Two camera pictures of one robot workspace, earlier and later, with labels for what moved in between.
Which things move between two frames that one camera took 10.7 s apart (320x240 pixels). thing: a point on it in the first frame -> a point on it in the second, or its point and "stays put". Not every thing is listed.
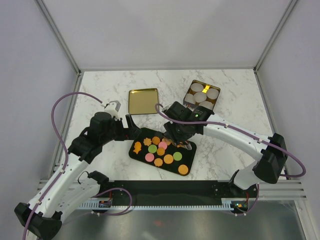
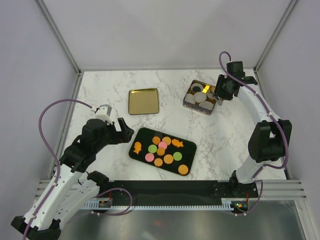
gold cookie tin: x=201 y=94 stays put
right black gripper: x=169 y=128 -> x=221 y=79
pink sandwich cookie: x=162 y=144 stays put
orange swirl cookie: x=160 y=151 stays put
